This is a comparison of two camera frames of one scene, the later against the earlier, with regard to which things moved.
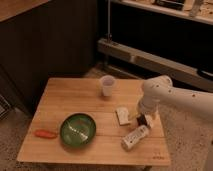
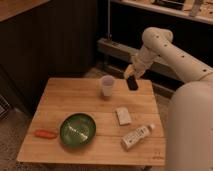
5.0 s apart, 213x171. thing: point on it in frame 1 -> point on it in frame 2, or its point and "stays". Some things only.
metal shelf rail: [183, 72] stays
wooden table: [75, 125] stays
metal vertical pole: [108, 20] stays
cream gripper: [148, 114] -> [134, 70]
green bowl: [78, 129] stays
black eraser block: [141, 119] -> [132, 83]
